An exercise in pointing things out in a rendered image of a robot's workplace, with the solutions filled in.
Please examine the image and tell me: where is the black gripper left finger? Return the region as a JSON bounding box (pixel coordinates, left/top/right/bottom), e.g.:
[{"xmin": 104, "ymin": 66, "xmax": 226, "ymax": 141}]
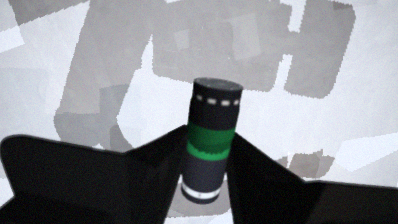
[{"xmin": 0, "ymin": 124, "xmax": 189, "ymax": 224}]

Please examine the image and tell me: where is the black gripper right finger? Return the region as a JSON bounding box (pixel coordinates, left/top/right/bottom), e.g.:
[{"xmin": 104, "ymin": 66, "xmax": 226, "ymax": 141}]
[{"xmin": 226, "ymin": 132, "xmax": 398, "ymax": 224}]

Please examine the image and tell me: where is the black cylindrical battery with green band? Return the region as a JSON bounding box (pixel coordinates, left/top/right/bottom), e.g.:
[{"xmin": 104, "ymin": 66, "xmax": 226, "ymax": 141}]
[{"xmin": 180, "ymin": 77, "xmax": 244, "ymax": 205}]

